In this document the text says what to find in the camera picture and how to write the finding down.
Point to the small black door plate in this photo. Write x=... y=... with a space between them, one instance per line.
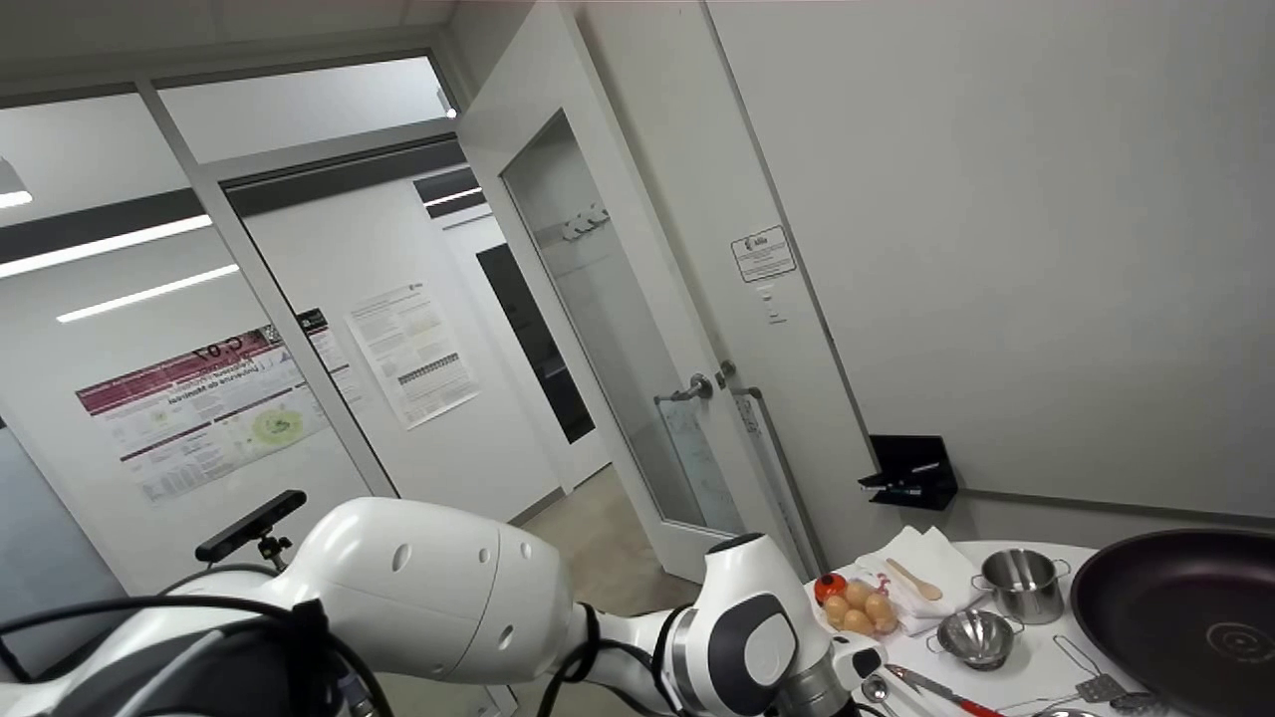
x=311 y=318

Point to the bag of round rolls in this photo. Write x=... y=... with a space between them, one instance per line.
x=863 y=614

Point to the wooden spoon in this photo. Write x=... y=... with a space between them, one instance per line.
x=918 y=583

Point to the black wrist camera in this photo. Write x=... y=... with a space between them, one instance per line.
x=866 y=662

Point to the white door sign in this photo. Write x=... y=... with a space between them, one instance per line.
x=762 y=252

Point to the white paper notice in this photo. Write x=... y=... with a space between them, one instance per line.
x=412 y=350

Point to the grey slotted turner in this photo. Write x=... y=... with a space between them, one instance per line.
x=1100 y=686

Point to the black camera on stand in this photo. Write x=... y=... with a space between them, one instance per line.
x=254 y=523

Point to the small steel bowl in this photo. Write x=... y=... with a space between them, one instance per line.
x=978 y=637

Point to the steel cup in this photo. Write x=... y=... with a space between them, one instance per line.
x=1020 y=583

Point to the black frying pan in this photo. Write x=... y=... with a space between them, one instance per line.
x=1182 y=624

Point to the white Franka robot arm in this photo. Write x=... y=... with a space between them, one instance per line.
x=425 y=597

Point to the poster with red banner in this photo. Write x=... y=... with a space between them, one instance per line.
x=201 y=411

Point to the white napkin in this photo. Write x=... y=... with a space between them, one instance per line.
x=938 y=552

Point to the white door with glass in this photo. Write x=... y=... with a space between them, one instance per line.
x=720 y=531

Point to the small metal spoon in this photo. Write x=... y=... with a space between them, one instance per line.
x=877 y=689

